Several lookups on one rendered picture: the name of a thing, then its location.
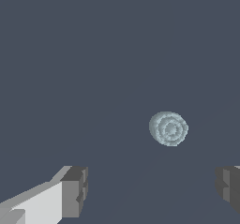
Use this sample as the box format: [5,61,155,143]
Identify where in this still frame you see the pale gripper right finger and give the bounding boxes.
[214,165,240,216]

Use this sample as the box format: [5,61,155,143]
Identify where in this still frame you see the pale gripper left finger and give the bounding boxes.
[0,165,89,224]

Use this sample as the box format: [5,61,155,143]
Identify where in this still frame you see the pale grey ringed round object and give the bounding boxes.
[148,111,189,147]

